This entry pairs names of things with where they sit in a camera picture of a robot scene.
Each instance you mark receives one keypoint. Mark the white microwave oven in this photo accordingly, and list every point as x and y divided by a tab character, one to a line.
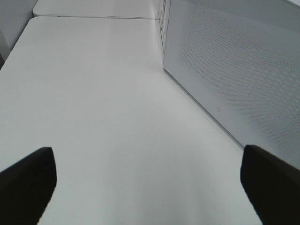
232	70

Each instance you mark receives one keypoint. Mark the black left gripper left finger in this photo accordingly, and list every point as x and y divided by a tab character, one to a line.
26	188

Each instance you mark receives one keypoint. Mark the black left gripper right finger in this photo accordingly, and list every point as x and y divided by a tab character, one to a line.
272	186

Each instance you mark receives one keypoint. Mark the white microwave door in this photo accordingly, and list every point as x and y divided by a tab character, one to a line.
234	70

